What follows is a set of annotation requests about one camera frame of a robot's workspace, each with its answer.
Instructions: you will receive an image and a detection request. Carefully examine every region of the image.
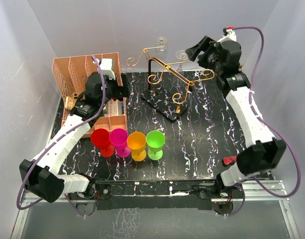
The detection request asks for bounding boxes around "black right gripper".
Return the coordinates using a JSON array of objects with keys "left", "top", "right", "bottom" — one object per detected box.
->
[{"left": 186, "top": 36, "right": 224, "bottom": 75}]

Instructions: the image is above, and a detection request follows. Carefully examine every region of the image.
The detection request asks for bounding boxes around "clear wine glass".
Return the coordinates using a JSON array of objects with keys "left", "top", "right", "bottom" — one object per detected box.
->
[
  {"left": 176, "top": 50, "right": 189, "bottom": 74},
  {"left": 156, "top": 36, "right": 168, "bottom": 53}
]

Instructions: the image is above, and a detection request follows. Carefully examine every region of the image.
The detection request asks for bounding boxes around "magenta wine glass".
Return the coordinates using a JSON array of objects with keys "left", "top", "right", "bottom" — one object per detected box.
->
[{"left": 109, "top": 128, "right": 131, "bottom": 158}]

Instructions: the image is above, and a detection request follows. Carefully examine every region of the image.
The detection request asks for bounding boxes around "yellow wine glass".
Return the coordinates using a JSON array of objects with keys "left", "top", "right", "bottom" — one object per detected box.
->
[{"left": 127, "top": 131, "right": 146, "bottom": 162}]

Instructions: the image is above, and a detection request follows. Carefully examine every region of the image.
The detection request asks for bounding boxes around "red wine glass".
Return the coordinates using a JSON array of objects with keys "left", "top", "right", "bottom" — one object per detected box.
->
[{"left": 91, "top": 128, "right": 115, "bottom": 158}]

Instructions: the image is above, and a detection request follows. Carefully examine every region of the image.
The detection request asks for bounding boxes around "green wine glass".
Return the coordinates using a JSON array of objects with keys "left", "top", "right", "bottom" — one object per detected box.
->
[{"left": 146, "top": 130, "right": 165, "bottom": 161}]

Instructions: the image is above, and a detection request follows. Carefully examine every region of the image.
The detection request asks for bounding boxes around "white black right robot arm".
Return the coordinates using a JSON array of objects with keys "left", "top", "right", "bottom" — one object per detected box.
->
[{"left": 186, "top": 36, "right": 286, "bottom": 198}]

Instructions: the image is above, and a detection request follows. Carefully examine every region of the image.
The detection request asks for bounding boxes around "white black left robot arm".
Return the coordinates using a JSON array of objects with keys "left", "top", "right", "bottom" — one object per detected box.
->
[{"left": 17, "top": 72, "right": 130, "bottom": 203}]

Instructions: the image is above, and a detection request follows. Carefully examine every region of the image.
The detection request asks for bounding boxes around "pink plastic file organizer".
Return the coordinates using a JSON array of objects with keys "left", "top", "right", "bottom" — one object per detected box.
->
[{"left": 52, "top": 52, "right": 127, "bottom": 138}]

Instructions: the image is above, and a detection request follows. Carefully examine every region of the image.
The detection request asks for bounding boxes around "gold spiral notebook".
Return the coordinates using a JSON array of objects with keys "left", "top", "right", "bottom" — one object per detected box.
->
[{"left": 65, "top": 96, "right": 77, "bottom": 111}]

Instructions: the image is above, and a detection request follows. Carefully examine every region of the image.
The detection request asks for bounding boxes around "small red object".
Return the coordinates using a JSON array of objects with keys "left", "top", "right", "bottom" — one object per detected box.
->
[{"left": 222, "top": 156, "right": 237, "bottom": 166}]

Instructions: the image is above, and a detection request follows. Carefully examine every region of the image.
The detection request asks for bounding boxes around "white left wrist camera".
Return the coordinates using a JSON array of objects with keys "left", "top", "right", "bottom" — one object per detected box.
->
[{"left": 100, "top": 58, "right": 116, "bottom": 80}]

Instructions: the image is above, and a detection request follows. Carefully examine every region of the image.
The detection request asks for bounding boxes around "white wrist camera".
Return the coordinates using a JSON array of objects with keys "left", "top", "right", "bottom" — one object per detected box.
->
[
  {"left": 218, "top": 26, "right": 237, "bottom": 43},
  {"left": 100, "top": 58, "right": 116, "bottom": 80}
]

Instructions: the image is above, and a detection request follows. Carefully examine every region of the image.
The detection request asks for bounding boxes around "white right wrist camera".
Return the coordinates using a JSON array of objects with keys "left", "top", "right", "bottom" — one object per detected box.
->
[{"left": 218, "top": 26, "right": 237, "bottom": 43}]

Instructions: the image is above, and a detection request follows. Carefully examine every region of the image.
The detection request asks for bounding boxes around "gold wire wine glass rack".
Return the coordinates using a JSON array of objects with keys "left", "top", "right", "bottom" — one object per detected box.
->
[{"left": 126, "top": 46, "right": 215, "bottom": 122}]

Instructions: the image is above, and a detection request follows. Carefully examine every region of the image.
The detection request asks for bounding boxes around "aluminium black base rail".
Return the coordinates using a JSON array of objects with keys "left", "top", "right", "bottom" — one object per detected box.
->
[{"left": 11, "top": 180, "right": 300, "bottom": 239}]

